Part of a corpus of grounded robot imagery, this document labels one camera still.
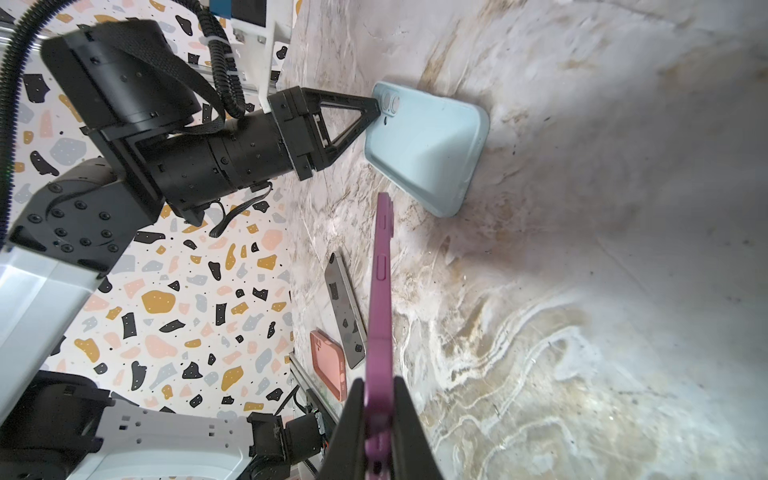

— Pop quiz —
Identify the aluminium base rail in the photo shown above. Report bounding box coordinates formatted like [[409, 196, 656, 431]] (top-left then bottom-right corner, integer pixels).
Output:
[[288, 352, 339, 438]]

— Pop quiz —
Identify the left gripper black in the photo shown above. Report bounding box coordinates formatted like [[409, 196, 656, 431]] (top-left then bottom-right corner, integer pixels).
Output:
[[139, 87, 381, 225]]

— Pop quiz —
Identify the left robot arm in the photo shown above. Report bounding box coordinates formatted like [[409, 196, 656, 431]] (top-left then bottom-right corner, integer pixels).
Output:
[[1, 19, 381, 479]]

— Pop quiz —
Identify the light blue phone case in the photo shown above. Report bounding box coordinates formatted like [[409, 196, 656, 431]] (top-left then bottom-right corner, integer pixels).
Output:
[[364, 81, 490, 218]]

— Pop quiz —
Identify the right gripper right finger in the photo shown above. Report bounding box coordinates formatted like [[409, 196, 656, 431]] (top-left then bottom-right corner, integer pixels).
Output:
[[391, 376, 443, 480]]

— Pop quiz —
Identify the purple edged phone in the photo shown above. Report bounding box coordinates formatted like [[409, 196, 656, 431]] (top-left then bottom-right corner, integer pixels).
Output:
[[364, 192, 394, 479]]

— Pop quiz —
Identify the pink phone case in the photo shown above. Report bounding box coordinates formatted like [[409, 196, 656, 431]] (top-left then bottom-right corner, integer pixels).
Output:
[[310, 329, 347, 403]]

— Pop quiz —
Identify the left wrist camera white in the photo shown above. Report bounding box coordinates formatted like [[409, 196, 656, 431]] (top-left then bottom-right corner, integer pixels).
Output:
[[208, 0, 301, 112]]

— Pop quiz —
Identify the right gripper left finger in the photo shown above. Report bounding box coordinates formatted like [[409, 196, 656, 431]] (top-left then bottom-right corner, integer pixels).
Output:
[[317, 379, 366, 480]]

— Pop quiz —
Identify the silver edged phone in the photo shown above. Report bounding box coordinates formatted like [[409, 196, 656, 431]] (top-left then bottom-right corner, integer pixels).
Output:
[[324, 250, 367, 369]]

